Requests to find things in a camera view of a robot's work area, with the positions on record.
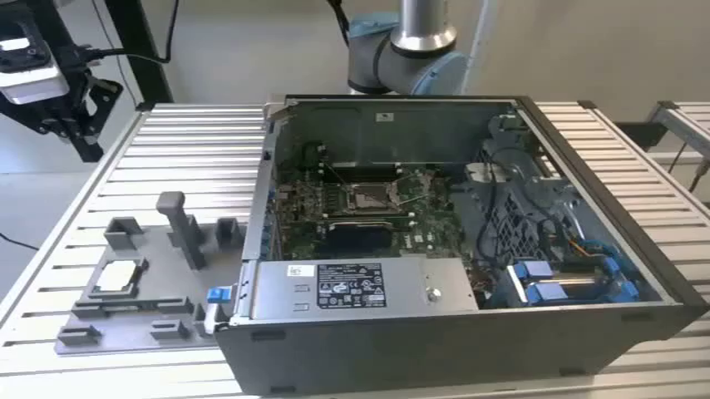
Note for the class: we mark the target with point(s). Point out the CPU socket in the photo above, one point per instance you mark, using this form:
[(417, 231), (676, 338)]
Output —
[(371, 197)]

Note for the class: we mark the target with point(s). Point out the silver CPU with green edge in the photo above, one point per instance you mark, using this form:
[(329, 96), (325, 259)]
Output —
[(116, 276)]

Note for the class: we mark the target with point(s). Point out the silver power supply with label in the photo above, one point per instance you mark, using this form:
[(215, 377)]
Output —
[(399, 287)]

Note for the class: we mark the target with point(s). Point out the locking lever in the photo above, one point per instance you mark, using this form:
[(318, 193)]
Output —
[(411, 197)]

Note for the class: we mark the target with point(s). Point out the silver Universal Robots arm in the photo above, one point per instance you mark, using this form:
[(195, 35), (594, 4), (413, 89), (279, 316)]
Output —
[(410, 45)]

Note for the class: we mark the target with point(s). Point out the black frame post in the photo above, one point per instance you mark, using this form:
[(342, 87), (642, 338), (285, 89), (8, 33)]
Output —
[(147, 50)]

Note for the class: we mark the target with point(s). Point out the black RAM slot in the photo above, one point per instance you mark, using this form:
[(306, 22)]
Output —
[(366, 216)]

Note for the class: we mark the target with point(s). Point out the aluminium side table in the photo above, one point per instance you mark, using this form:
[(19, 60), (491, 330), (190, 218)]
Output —
[(685, 120)]

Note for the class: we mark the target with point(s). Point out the green motherboard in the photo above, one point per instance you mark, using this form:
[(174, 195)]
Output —
[(427, 232)]

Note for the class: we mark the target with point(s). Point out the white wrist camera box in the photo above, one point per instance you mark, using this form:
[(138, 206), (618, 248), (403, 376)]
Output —
[(31, 83)]

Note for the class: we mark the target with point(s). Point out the blue disk bay latch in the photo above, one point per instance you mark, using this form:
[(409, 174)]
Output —
[(533, 269), (546, 291)]

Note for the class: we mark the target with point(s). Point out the grey parts rack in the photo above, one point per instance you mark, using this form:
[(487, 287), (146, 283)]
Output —
[(150, 291)]

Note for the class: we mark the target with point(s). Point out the hard disk in blue carrier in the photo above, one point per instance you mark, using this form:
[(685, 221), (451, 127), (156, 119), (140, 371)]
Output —
[(217, 296)]

